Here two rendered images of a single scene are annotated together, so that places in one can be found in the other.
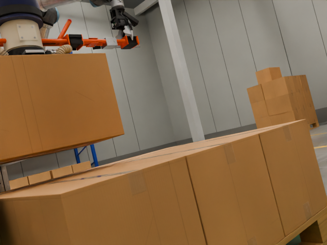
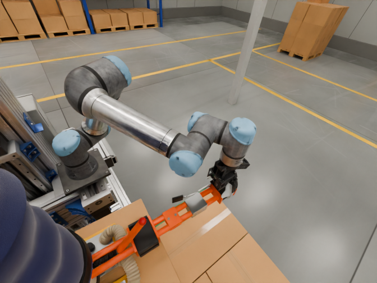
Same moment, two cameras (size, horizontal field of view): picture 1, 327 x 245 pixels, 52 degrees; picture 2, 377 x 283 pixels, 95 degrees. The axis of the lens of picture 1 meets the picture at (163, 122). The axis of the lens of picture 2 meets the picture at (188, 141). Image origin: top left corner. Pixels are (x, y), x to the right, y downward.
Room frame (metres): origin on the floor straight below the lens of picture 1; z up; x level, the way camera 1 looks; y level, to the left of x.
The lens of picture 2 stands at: (1.52, 0.23, 1.85)
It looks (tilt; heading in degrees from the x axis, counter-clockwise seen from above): 45 degrees down; 3
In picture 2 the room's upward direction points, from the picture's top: 6 degrees clockwise
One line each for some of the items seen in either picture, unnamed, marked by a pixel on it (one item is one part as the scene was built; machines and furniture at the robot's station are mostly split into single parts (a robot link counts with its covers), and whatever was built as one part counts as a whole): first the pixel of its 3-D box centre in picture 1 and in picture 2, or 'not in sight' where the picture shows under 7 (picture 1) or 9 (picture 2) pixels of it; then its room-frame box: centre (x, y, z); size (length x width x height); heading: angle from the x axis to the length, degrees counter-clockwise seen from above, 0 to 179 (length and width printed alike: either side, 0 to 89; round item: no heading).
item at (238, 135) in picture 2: not in sight; (237, 137); (1.90, 0.10, 1.50); 0.09 x 0.08 x 0.11; 71
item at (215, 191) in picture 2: (129, 42); (222, 189); (1.90, 0.08, 1.20); 0.08 x 0.07 x 0.05; 129
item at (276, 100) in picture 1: (281, 99); (313, 23); (8.30, -2.98, 0.87); 1.20 x 1.01 x 1.74; 134
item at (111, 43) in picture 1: (109, 43); (195, 204); (1.82, 0.19, 1.19); 0.07 x 0.07 x 0.04; 39
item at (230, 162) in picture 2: (118, 5); (232, 155); (1.90, 0.10, 1.43); 0.08 x 0.08 x 0.05
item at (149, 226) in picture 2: (72, 42); (143, 235); (1.69, 0.36, 1.20); 0.10 x 0.08 x 0.06; 39
